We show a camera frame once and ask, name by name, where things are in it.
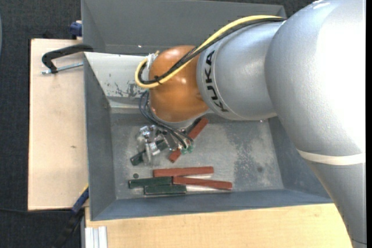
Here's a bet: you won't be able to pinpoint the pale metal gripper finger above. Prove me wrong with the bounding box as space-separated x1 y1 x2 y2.
144 141 162 166
135 124 155 152

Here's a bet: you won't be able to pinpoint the red-brown flat block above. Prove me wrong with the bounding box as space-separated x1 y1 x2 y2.
172 176 234 191
168 117 210 164
152 166 215 178

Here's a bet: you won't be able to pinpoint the grey metal bin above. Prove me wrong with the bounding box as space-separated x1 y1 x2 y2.
80 0 332 222

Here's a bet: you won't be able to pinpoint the pale flat board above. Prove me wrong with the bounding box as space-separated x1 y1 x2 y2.
27 38 90 211

